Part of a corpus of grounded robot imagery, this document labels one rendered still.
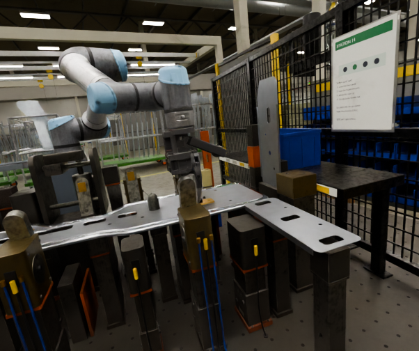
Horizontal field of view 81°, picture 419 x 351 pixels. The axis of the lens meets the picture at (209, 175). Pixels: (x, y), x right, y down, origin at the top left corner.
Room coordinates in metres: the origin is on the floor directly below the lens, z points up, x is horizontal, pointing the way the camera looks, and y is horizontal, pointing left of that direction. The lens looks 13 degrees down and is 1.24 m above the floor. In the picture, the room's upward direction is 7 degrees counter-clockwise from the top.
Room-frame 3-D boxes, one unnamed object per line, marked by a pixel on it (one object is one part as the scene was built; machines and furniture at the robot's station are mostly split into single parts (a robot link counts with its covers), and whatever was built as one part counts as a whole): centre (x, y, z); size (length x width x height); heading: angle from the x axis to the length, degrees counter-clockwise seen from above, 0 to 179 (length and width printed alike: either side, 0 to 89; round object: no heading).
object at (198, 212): (0.50, 0.04, 0.87); 0.12 x 0.07 x 0.35; 17
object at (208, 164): (0.91, 0.00, 0.95); 0.03 x 0.01 x 0.50; 107
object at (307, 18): (1.13, -0.50, 1.52); 0.07 x 0.07 x 0.18
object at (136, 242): (0.50, 0.19, 0.84); 0.10 x 0.05 x 0.29; 17
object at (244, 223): (0.56, -0.08, 0.84); 0.12 x 0.07 x 0.28; 17
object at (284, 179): (0.69, -0.25, 0.88); 0.08 x 0.08 x 0.36; 17
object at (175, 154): (0.67, 0.07, 1.16); 0.09 x 0.08 x 0.12; 107
